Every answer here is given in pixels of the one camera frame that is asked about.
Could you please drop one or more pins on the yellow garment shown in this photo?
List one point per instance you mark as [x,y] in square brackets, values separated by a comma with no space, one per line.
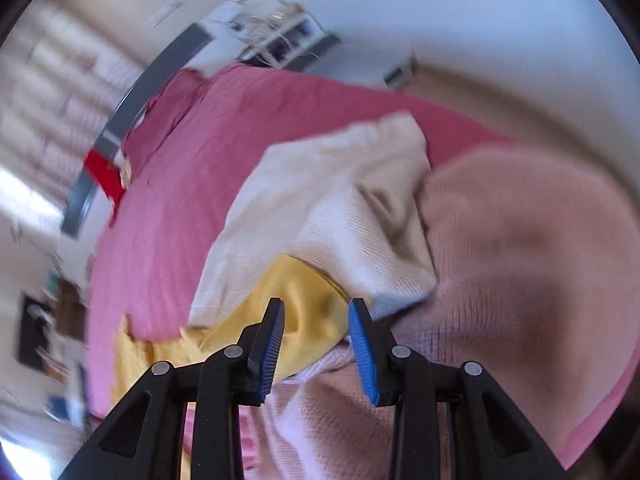
[305,300]

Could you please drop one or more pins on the pale pink knit sweater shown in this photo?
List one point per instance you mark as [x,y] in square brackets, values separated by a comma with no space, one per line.
[500,260]

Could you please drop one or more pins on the white wall plate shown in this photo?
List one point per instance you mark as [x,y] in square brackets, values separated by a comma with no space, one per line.
[166,14]

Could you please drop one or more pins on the white bedside shelf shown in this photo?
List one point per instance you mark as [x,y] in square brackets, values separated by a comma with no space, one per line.
[285,35]

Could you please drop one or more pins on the small beige fluffy item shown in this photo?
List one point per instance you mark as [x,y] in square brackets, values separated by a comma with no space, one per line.
[126,172]

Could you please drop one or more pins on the pink bed sheet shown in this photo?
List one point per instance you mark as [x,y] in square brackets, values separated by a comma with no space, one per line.
[200,160]

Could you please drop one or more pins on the wooden furniture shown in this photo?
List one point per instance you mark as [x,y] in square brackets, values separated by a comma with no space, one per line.
[50,320]

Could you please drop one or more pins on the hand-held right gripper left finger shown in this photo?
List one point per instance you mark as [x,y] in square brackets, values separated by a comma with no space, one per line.
[270,355]

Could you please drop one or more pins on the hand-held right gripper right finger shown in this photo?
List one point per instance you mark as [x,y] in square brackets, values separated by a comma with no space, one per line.
[361,355]

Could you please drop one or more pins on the cream knit sweater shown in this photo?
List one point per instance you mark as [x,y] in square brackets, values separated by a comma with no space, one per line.
[325,200]

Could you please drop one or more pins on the grey headboard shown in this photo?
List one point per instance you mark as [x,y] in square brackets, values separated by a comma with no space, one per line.
[135,95]

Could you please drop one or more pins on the red cloth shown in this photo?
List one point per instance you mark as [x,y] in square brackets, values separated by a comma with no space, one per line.
[102,172]

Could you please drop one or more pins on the white patterned curtain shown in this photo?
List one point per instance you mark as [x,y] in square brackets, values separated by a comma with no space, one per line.
[55,110]

